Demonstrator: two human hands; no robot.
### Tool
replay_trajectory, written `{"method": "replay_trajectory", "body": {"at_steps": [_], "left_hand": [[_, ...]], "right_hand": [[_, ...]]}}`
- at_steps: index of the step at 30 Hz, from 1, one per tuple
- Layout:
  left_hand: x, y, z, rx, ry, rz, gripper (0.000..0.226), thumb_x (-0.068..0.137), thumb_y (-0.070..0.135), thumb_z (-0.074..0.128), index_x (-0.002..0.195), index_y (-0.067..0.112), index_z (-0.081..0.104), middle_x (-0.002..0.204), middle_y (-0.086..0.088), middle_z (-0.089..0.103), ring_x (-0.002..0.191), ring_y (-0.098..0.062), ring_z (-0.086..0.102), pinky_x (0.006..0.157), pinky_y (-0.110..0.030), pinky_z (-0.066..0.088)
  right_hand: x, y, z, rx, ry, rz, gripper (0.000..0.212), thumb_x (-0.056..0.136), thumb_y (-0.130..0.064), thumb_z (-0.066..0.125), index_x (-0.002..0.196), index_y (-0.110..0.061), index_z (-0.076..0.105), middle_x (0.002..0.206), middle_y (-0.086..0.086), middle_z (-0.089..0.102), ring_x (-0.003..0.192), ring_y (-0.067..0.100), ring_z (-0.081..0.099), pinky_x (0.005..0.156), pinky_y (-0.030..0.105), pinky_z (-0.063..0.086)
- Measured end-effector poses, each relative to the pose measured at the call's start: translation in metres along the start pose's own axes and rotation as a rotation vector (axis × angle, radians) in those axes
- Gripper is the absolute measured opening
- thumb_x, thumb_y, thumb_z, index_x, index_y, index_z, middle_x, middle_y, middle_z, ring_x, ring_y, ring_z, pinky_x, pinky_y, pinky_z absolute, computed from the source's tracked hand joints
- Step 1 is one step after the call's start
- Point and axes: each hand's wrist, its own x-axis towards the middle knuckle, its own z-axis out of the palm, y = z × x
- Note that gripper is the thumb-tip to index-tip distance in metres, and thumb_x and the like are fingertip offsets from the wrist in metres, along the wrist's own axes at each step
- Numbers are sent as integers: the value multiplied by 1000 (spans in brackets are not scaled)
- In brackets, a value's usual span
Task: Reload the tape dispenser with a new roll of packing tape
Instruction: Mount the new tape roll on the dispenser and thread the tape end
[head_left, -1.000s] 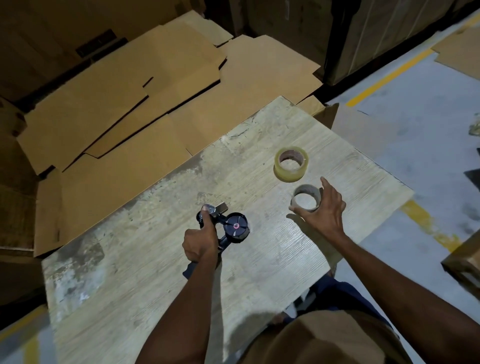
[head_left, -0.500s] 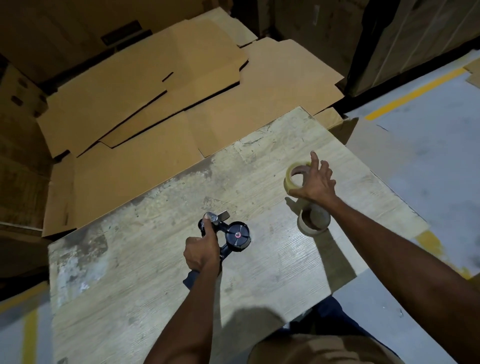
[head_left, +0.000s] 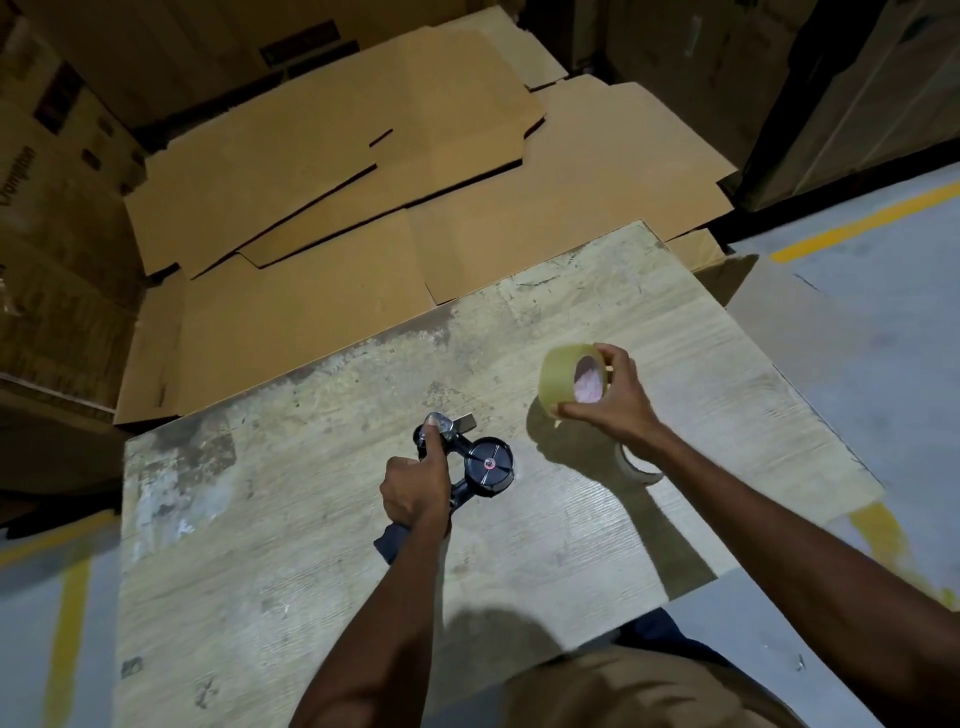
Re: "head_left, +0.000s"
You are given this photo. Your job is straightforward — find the person's right hand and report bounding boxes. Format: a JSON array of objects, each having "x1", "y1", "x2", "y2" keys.
[{"x1": 554, "y1": 343, "x2": 669, "y2": 460}]

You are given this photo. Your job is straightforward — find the person's left hand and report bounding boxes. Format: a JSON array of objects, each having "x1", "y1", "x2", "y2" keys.
[{"x1": 378, "y1": 419, "x2": 454, "y2": 535}]

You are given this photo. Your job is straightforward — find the grey tape core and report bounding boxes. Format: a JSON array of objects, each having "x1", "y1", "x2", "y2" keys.
[{"x1": 614, "y1": 442, "x2": 665, "y2": 487}]

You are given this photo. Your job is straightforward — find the black handheld tape dispenser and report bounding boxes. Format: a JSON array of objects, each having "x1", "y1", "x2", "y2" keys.
[{"x1": 373, "y1": 412, "x2": 517, "y2": 565}]

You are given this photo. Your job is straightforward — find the clear tape roll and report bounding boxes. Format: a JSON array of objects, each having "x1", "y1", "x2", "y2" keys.
[{"x1": 536, "y1": 343, "x2": 613, "y2": 421}]

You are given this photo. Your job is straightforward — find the person's left forearm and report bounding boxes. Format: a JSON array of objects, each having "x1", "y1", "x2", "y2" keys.
[{"x1": 288, "y1": 521, "x2": 451, "y2": 728}]

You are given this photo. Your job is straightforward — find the person's right forearm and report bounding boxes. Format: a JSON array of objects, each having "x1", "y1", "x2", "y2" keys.
[{"x1": 637, "y1": 423, "x2": 960, "y2": 728}]

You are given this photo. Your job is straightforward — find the person's blue trousers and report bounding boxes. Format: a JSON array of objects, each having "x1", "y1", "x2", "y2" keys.
[{"x1": 614, "y1": 607, "x2": 733, "y2": 669}]

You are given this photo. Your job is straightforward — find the person's tan shirt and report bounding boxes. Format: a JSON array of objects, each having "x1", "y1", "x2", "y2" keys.
[{"x1": 494, "y1": 648, "x2": 808, "y2": 728}]

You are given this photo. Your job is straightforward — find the small cardboard flap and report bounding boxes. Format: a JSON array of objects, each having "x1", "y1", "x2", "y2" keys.
[{"x1": 665, "y1": 228, "x2": 759, "y2": 307}]

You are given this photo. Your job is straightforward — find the large flat cardboard sheet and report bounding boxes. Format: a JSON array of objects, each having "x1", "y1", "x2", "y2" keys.
[{"x1": 113, "y1": 74, "x2": 740, "y2": 427}]

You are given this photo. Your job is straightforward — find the flat brown cardboard sheet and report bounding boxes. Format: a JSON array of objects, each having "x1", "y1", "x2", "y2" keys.
[
  {"x1": 123, "y1": 5, "x2": 570, "y2": 279},
  {"x1": 238, "y1": 112, "x2": 547, "y2": 270}
]

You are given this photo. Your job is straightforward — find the dark cardboard box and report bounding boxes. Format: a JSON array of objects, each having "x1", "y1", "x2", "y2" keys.
[{"x1": 0, "y1": 374, "x2": 125, "y2": 519}]

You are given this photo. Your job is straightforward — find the printed brown cardboard box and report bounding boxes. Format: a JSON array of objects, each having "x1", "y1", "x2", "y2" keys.
[
  {"x1": 0, "y1": 217, "x2": 144, "y2": 410},
  {"x1": 0, "y1": 14, "x2": 148, "y2": 226}
]

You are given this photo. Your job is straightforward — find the large cardboard box black label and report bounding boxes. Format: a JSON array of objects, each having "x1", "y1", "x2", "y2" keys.
[{"x1": 14, "y1": 0, "x2": 519, "y2": 133}]

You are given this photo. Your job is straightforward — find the strapped cardboard box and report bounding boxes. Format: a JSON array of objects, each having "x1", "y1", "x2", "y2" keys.
[{"x1": 738, "y1": 0, "x2": 960, "y2": 211}]

